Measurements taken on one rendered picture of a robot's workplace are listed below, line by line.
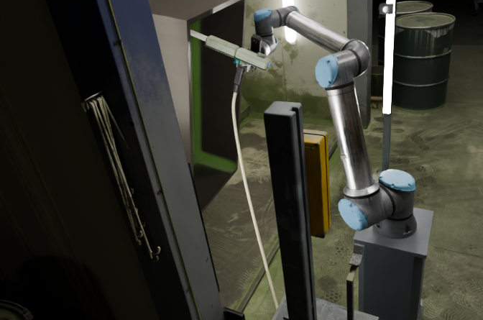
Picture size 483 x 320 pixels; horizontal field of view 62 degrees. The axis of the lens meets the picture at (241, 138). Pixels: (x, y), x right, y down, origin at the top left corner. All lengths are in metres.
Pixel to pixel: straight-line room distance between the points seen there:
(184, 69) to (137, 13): 0.76
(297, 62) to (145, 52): 3.02
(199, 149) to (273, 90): 1.63
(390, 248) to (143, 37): 1.35
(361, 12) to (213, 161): 1.86
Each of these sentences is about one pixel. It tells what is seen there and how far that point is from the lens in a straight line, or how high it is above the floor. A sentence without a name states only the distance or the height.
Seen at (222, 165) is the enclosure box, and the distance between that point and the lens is 2.83.
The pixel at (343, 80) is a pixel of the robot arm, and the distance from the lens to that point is 1.59.
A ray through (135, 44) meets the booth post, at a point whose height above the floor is 1.72.
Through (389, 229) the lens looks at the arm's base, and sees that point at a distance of 1.93.
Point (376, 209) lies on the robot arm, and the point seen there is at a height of 0.86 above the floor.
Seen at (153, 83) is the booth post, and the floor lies 1.60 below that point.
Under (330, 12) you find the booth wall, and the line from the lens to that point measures 3.82.
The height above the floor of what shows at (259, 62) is 1.43.
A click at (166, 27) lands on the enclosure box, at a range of 1.83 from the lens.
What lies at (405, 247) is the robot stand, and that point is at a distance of 1.92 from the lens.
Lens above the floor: 1.96
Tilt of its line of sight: 28 degrees down
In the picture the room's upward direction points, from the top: 9 degrees counter-clockwise
